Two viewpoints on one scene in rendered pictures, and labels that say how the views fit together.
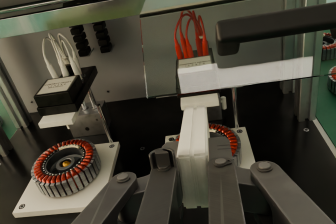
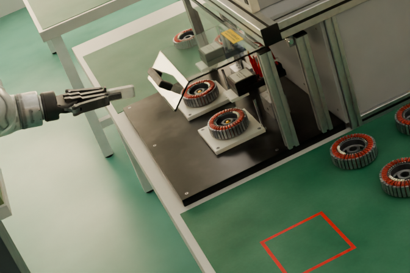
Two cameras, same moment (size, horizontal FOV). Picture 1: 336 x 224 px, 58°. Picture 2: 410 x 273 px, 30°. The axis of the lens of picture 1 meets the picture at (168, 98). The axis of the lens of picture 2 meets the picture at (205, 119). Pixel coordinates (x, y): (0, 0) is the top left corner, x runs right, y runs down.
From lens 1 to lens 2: 192 cm
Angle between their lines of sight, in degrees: 61
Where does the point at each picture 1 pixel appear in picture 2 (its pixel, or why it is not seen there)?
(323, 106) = (320, 152)
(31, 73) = not seen: hidden behind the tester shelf
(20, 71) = not seen: hidden behind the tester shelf
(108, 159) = (216, 102)
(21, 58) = not seen: hidden behind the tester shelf
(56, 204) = (182, 106)
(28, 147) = (219, 72)
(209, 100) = (230, 97)
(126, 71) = (279, 54)
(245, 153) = (240, 137)
